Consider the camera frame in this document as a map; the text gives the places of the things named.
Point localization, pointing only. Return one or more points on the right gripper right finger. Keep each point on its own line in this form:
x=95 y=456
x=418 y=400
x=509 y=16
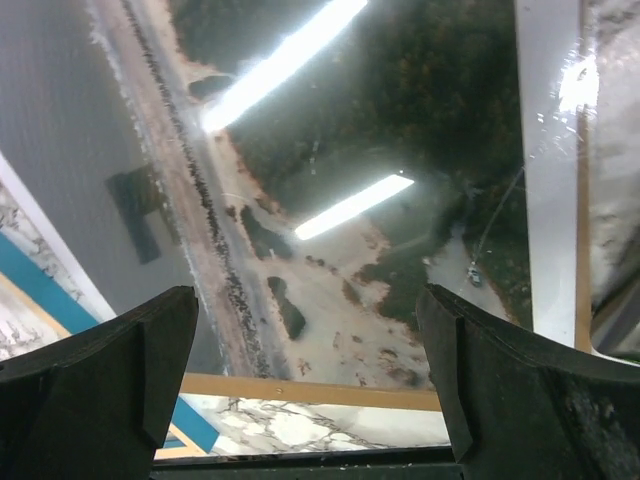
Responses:
x=518 y=405

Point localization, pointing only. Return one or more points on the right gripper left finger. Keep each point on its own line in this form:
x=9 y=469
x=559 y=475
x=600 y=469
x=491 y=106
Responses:
x=98 y=405

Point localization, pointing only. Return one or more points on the aerial landscape photo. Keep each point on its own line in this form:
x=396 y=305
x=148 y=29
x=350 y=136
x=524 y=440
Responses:
x=95 y=132

